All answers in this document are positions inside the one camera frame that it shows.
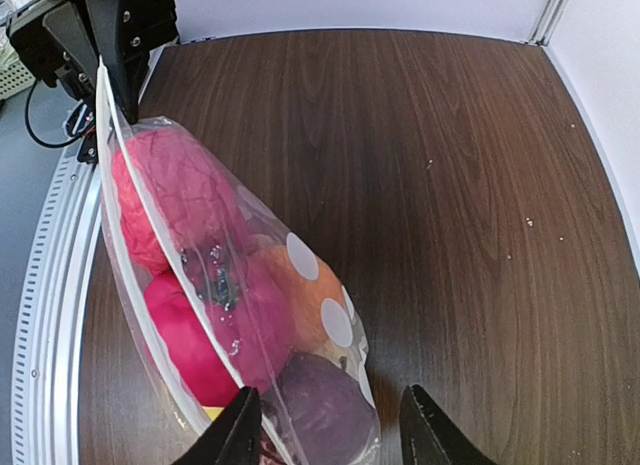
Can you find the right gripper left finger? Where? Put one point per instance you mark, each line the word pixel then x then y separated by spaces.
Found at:
pixel 233 438

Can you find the purple fake fruit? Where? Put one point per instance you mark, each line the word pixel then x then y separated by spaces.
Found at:
pixel 319 413

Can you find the clear polka dot zip bag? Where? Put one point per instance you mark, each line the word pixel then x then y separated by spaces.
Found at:
pixel 259 228

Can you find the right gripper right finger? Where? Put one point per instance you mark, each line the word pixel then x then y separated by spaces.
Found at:
pixel 429 436

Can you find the front aluminium rail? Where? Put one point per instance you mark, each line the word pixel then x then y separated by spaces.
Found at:
pixel 45 380

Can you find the orange fake orange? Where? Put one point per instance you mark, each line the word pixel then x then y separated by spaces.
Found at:
pixel 320 308

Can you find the right aluminium frame post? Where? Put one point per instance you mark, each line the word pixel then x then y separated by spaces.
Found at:
pixel 546 22

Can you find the yellow fake lemon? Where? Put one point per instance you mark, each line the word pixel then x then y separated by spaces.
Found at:
pixel 213 412

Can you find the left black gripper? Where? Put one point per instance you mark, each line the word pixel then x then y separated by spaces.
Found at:
pixel 62 40

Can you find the red fake apple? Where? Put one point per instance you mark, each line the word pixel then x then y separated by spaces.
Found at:
pixel 189 187
pixel 249 314

